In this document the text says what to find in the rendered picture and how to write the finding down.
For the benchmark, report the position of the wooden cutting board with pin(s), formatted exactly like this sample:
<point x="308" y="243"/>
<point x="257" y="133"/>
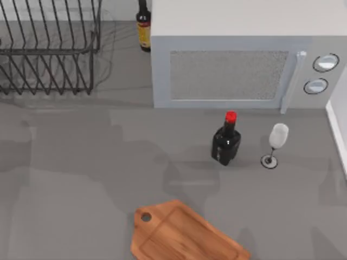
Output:
<point x="179" y="235"/>

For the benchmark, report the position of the large microwave knob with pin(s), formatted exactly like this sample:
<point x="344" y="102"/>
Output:
<point x="326" y="62"/>

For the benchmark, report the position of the black bottle with red cap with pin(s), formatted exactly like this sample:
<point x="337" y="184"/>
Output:
<point x="226" y="143"/>

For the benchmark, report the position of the white sink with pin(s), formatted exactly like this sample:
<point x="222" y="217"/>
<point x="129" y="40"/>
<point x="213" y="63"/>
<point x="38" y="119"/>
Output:
<point x="338" y="132"/>

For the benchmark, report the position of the clear wine glass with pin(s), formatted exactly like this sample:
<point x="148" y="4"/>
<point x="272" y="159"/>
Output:
<point x="277" y="136"/>

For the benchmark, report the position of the pale microwave oven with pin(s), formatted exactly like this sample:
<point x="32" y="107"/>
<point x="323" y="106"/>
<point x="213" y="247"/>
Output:
<point x="227" y="24"/>

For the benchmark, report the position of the brown bottle with yellow label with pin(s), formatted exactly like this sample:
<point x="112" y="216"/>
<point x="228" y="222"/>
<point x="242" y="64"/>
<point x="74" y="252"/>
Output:
<point x="143" y="29"/>

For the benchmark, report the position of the small microwave knob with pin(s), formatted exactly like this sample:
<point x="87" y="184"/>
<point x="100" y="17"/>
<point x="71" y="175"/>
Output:
<point x="315" y="85"/>

